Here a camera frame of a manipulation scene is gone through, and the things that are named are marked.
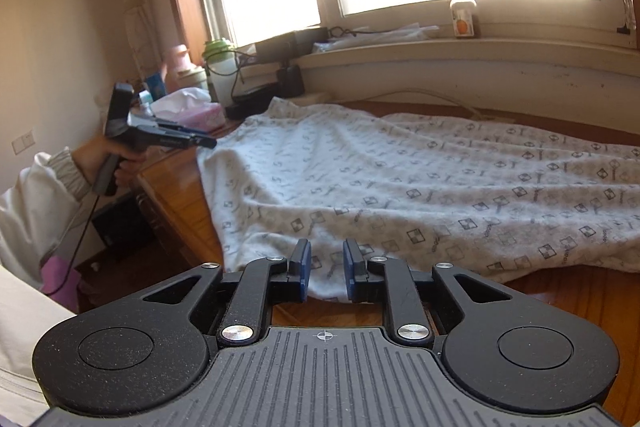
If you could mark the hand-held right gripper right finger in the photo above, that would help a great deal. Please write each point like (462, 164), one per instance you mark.
(350, 272)

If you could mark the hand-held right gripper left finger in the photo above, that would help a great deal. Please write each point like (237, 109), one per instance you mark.
(302, 269)

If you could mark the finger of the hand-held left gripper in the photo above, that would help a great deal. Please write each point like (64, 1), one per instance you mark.
(165, 126)
(190, 143)

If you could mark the white checker-print pajama pants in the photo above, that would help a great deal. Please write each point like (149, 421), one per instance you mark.
(400, 187)

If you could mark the person's left forearm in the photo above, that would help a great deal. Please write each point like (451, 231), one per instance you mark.
(35, 207)

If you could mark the person's left hand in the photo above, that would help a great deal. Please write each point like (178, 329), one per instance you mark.
(92, 159)

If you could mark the pink tissue box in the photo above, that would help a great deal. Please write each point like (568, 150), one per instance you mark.
(200, 117)

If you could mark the blue box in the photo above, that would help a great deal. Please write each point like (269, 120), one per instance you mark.
(156, 87)

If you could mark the white cup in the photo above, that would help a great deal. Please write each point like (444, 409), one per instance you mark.
(195, 79)

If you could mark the pink bottle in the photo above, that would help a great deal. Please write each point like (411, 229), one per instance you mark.
(177, 62)

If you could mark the black textured case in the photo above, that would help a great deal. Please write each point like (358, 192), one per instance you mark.
(250, 99)

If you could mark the white bottle green lid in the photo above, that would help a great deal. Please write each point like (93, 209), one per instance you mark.
(220, 72)

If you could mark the black storage box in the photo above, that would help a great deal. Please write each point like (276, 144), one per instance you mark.
(120, 222)

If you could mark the black power adapter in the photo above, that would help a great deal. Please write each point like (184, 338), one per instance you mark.
(290, 79)

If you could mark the black box device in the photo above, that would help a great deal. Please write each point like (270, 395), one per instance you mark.
(285, 44)

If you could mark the person's pink floral clothing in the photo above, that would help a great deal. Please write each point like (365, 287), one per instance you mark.
(62, 282)

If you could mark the clear plastic bag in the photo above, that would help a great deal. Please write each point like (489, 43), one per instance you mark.
(390, 34)

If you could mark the beige windowsill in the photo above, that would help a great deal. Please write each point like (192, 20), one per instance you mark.
(450, 57)

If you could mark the person's white jacket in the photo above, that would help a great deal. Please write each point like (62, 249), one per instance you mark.
(20, 347)

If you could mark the clear jar orange label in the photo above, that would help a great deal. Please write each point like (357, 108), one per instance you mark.
(462, 19)

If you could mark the white wall socket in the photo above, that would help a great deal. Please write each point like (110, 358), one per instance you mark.
(23, 143)

